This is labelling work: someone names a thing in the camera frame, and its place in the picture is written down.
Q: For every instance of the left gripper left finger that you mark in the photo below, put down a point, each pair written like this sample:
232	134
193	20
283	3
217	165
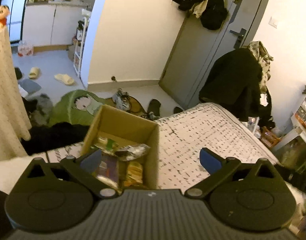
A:
82	169

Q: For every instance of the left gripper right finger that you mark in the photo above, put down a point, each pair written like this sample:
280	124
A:
220	171

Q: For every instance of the patterned white bed blanket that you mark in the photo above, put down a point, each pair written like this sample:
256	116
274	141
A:
183	135

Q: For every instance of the cardboard box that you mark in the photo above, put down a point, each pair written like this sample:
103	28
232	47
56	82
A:
127	129

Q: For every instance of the orange plastic basket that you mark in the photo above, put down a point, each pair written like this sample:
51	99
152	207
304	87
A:
268	138

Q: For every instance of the green cartoon rug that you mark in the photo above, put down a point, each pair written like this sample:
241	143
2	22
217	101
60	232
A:
78	107

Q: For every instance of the black coat on chair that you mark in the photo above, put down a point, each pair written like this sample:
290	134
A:
234	84

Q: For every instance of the cream slipper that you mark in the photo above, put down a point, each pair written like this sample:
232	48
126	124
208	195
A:
34	73
65	79

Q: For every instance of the grey door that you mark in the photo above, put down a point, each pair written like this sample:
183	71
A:
196	49

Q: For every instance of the white kitchen cabinet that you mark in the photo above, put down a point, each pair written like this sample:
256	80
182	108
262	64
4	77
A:
52	24

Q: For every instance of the hanging dark clothes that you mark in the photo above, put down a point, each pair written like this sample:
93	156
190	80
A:
211	13

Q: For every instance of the cartoon boy doll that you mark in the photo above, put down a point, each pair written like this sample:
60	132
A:
4	13

